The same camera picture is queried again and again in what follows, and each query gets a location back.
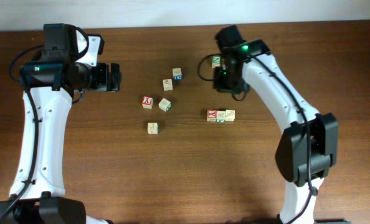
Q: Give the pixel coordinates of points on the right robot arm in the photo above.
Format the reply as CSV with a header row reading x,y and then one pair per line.
x,y
308,147

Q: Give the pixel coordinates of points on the plain wooden picture block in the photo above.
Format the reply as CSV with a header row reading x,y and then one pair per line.
x,y
230,115

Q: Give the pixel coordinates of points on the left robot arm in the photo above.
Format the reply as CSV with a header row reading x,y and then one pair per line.
x,y
62,69

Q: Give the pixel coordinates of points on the wooden block green A side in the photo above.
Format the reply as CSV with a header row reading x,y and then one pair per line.
x,y
220,117

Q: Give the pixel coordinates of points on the red y block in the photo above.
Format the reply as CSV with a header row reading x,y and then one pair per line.
x,y
211,115
147,102

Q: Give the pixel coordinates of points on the green N wooden block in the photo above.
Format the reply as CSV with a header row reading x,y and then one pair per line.
x,y
216,61

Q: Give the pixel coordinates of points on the wooden block yellow side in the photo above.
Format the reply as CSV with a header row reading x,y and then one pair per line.
x,y
153,128

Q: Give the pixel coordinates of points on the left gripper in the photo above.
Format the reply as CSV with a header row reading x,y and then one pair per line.
x,y
104,84

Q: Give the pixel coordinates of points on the wooden block ice cream picture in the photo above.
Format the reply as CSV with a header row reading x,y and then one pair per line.
x,y
167,84

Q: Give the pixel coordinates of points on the blue-sided wooden block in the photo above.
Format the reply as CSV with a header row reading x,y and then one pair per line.
x,y
177,74

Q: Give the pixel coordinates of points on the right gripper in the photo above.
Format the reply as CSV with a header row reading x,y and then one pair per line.
x,y
218,86

